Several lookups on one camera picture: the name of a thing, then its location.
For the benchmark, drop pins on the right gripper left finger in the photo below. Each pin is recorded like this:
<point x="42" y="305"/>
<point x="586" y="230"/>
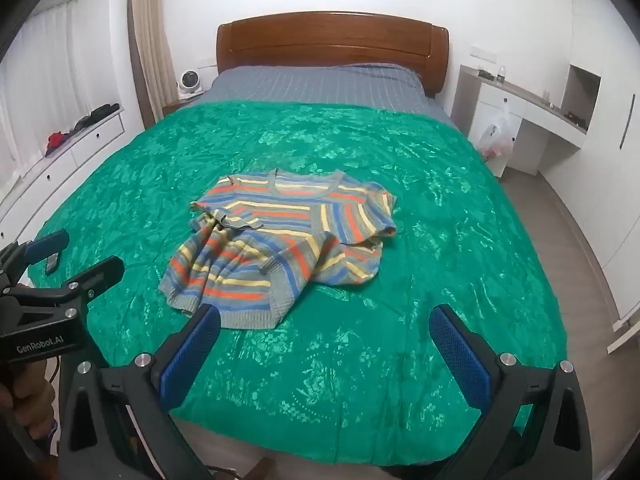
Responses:
<point x="116" y="423"/>

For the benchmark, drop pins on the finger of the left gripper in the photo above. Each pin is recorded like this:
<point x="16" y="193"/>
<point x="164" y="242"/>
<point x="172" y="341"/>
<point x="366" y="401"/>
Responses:
<point x="92" y="277"/>
<point x="16" y="257"/>

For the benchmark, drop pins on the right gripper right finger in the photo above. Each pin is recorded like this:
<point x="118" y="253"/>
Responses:
<point x="533" y="422"/>

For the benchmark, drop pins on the striped knit sweater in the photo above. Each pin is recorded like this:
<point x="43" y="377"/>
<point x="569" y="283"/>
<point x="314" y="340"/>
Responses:
<point x="259" y="239"/>

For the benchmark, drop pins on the black clothes on cabinet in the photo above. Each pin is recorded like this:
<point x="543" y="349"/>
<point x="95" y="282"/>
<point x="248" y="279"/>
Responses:
<point x="95" y="116"/>

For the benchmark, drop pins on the person's left hand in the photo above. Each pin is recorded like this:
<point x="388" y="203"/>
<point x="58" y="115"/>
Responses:
<point x="31" y="398"/>

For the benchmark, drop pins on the black smartphone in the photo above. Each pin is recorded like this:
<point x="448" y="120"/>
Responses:
<point x="52" y="263"/>

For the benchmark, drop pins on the white drawer cabinet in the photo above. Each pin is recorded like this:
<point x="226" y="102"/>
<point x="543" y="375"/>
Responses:
<point x="33" y="199"/>

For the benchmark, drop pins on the red cloth on cabinet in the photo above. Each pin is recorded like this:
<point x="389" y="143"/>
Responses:
<point x="55" y="141"/>

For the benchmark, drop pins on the white sheer curtain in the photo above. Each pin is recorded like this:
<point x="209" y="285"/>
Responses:
<point x="41" y="90"/>

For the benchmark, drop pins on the wooden nightstand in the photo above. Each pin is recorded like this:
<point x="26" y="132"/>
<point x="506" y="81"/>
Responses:
<point x="178" y="105"/>

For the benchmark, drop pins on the beige curtain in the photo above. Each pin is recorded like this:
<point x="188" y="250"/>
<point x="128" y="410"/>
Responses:
<point x="154" y="74"/>

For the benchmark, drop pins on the white round fan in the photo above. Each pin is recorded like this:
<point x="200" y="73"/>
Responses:
<point x="189" y="85"/>

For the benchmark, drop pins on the white wardrobe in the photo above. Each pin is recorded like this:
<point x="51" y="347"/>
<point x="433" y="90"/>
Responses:
<point x="599" y="184"/>

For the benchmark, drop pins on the green floral bedspread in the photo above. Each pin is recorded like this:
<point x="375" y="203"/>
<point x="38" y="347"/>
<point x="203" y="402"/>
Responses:
<point x="351" y="374"/>

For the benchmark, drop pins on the white plastic bag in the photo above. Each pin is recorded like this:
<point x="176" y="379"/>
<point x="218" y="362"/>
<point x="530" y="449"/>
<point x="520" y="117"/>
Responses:
<point x="499" y="137"/>

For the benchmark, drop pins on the white desk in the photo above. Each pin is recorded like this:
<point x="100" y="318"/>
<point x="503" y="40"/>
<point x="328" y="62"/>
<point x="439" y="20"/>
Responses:
<point x="479" y="102"/>

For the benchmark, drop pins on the small bottle on desk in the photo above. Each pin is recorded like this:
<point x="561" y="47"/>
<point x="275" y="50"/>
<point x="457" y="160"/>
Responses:
<point x="501" y="75"/>

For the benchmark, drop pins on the wooden headboard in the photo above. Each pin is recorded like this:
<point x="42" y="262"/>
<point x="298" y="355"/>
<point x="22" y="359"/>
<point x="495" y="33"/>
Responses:
<point x="333" y="38"/>

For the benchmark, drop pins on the grey checked bed sheet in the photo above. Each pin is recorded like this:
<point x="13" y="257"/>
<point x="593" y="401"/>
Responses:
<point x="377" y="85"/>

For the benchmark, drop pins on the black wardrobe handle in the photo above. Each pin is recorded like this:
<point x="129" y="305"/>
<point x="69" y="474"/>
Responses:
<point x="630" y="115"/>

